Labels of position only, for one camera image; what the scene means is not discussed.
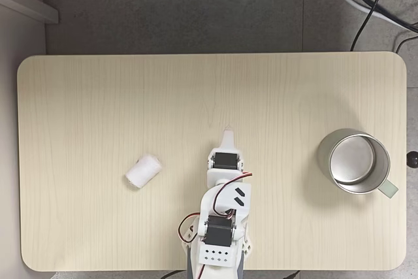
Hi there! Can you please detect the white gauze dressing roll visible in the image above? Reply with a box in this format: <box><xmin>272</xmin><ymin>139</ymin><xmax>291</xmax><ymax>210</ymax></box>
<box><xmin>125</xmin><ymin>152</ymin><xmax>163</xmax><ymax>190</ymax></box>

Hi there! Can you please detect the stainless steel cup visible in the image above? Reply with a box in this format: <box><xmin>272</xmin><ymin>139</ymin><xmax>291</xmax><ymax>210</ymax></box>
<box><xmin>315</xmin><ymin>127</ymin><xmax>400</xmax><ymax>201</ymax></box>

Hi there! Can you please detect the gray table clamp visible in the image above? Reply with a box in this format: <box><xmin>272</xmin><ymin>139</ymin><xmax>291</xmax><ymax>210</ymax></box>
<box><xmin>234</xmin><ymin>250</ymin><xmax>246</xmax><ymax>279</ymax></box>

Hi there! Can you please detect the white shelf ledge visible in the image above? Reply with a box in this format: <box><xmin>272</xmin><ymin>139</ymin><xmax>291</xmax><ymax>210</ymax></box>
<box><xmin>0</xmin><ymin>0</ymin><xmax>60</xmax><ymax>25</ymax></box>

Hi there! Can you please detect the red servo cable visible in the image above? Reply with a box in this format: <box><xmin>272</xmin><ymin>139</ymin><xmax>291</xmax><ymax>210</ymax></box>
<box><xmin>177</xmin><ymin>212</ymin><xmax>201</xmax><ymax>244</ymax></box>
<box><xmin>212</xmin><ymin>172</ymin><xmax>255</xmax><ymax>218</ymax></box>

